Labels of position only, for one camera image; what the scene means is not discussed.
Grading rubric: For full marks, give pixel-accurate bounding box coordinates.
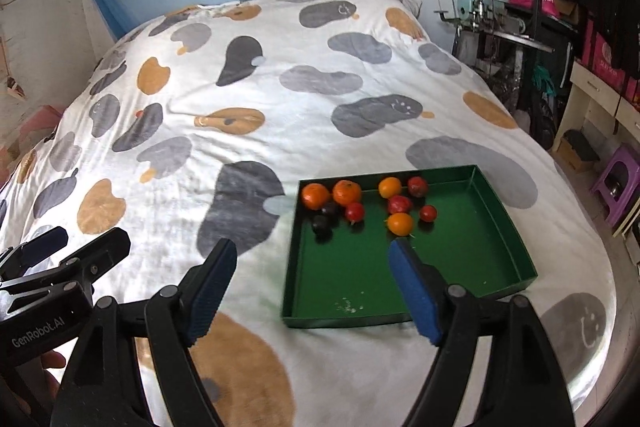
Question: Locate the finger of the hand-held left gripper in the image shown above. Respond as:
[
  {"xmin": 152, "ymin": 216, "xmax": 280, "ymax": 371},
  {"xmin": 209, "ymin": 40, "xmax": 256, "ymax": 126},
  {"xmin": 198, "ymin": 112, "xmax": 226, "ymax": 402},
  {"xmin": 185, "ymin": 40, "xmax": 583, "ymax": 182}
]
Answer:
[
  {"xmin": 0, "ymin": 227, "xmax": 69, "ymax": 280},
  {"xmin": 0, "ymin": 228, "xmax": 132, "ymax": 303}
]

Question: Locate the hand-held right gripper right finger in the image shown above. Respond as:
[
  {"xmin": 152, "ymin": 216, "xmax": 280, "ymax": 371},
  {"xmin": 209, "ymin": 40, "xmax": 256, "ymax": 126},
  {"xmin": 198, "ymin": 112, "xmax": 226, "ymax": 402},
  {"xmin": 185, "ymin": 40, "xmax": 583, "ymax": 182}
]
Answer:
[{"xmin": 389, "ymin": 239, "xmax": 576, "ymax": 427}]

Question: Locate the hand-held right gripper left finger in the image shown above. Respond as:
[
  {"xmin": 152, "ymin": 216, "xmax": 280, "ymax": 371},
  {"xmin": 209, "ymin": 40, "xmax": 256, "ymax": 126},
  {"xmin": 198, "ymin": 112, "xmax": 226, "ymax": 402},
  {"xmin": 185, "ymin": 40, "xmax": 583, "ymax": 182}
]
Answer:
[{"xmin": 50, "ymin": 238, "xmax": 239, "ymax": 427}]

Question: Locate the green cardboard tray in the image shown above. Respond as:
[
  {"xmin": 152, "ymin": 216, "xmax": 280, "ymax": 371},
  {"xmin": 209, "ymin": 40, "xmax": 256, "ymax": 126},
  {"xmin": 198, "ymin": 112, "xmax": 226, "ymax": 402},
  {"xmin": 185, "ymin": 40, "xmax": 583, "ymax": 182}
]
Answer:
[{"xmin": 281, "ymin": 164, "xmax": 538, "ymax": 330}]

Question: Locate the small smooth orange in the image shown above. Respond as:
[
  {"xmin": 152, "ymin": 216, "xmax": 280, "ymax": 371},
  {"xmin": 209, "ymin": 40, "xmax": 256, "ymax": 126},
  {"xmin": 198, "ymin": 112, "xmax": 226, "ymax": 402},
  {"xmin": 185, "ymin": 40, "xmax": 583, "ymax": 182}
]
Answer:
[
  {"xmin": 378, "ymin": 177, "xmax": 403, "ymax": 200},
  {"xmin": 386, "ymin": 212, "xmax": 415, "ymax": 238}
]

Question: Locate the large orange mandarin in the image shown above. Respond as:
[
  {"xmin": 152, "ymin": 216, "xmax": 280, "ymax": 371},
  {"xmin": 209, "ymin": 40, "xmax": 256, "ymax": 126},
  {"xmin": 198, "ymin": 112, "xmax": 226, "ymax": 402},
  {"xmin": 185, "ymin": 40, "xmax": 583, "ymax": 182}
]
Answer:
[
  {"xmin": 301, "ymin": 183, "xmax": 331, "ymax": 211},
  {"xmin": 332, "ymin": 179, "xmax": 363, "ymax": 207}
]

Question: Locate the person's left hand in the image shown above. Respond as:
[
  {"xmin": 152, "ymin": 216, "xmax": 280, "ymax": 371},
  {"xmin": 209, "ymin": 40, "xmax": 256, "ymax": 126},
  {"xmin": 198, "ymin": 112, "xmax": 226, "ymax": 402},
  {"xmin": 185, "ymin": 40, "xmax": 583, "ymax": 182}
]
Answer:
[{"xmin": 40, "ymin": 351, "xmax": 68, "ymax": 371}]

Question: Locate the pink patterned cloth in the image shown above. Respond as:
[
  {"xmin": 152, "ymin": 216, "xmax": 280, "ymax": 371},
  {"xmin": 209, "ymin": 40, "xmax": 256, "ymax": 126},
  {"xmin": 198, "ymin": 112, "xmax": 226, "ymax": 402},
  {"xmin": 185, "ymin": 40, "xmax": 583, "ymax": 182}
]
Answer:
[{"xmin": 0, "ymin": 103, "xmax": 67, "ymax": 160}]

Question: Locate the white blanket with blob print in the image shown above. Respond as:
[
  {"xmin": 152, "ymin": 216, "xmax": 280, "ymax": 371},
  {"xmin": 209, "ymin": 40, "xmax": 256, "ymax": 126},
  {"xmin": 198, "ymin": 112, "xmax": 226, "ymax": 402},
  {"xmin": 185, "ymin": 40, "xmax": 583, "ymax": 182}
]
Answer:
[{"xmin": 0, "ymin": 0, "xmax": 617, "ymax": 427}]

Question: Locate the cardboard box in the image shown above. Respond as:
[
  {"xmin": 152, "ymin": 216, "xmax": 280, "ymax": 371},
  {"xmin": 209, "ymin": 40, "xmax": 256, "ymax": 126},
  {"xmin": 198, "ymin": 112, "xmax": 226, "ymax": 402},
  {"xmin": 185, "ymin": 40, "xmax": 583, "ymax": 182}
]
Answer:
[{"xmin": 556, "ymin": 129, "xmax": 602, "ymax": 174}]

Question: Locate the purple plastic stool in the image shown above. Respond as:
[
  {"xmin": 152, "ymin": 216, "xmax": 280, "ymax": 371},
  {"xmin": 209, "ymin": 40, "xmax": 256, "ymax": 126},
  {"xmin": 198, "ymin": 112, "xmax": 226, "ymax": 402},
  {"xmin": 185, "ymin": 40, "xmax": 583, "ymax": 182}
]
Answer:
[{"xmin": 589, "ymin": 143, "xmax": 640, "ymax": 229}]

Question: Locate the beige cabinet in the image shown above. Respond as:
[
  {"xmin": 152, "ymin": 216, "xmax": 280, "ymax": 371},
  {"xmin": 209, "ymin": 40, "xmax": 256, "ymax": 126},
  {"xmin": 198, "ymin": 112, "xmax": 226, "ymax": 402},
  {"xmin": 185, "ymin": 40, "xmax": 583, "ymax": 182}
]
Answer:
[{"xmin": 554, "ymin": 58, "xmax": 640, "ymax": 160}]

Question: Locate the teal sewing machine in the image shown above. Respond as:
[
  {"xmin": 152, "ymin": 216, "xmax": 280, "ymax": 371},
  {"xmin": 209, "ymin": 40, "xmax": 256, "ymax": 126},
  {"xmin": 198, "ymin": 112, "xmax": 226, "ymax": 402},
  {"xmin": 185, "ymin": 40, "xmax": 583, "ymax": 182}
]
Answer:
[{"xmin": 434, "ymin": 0, "xmax": 527, "ymax": 34}]

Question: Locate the pink printed box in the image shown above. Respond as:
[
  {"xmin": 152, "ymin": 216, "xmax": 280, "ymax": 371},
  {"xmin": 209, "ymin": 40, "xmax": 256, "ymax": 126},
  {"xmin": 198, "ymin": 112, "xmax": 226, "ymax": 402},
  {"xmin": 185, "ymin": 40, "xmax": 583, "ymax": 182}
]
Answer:
[{"xmin": 581, "ymin": 18, "xmax": 632, "ymax": 81}]

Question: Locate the green rope bundle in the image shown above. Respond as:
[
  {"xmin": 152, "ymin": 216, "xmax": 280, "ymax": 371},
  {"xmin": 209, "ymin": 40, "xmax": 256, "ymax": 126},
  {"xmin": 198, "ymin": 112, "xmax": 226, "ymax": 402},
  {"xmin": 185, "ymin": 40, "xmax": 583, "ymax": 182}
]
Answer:
[{"xmin": 531, "ymin": 64, "xmax": 557, "ymax": 98}]

